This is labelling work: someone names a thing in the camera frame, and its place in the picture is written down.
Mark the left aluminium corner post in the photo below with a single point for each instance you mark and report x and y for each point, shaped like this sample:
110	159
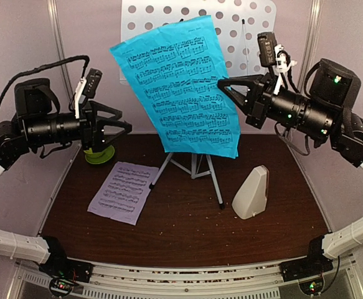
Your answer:
59	45

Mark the aluminium corner post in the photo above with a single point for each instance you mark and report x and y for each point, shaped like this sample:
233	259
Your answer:
59	45
311	43

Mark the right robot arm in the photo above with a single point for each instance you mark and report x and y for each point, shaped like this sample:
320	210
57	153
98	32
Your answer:
350	148

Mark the white perforated music stand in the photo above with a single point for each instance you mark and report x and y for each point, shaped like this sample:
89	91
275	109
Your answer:
236	23

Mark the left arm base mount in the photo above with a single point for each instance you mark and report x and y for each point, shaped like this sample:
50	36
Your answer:
66	275

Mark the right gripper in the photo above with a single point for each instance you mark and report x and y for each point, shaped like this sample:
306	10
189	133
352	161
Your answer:
262	88

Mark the right aluminium corner post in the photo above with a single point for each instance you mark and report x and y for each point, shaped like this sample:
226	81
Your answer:
311	43

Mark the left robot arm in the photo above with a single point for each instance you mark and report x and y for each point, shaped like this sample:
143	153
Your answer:
13	145

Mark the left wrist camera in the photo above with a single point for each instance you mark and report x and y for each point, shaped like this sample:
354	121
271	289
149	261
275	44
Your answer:
86	89

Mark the lilac sheet music page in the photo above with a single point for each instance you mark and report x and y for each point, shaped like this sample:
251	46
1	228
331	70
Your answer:
123	194

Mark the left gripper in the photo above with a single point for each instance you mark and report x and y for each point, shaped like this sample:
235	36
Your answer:
92	137

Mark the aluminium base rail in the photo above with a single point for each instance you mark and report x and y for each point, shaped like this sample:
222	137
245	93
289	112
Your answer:
254	280

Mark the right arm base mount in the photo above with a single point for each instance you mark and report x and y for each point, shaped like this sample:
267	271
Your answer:
309	273

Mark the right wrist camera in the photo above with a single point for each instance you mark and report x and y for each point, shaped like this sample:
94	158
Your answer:
275	58

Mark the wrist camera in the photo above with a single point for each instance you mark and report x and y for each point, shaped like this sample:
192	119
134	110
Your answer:
86	89
275	58

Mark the blue sheet music page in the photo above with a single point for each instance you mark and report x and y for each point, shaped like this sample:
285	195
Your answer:
173	70

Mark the green bowl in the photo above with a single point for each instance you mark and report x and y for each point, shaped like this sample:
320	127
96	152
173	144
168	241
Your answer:
93	154

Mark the white metronome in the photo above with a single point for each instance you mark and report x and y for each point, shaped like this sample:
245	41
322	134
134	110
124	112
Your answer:
251	198

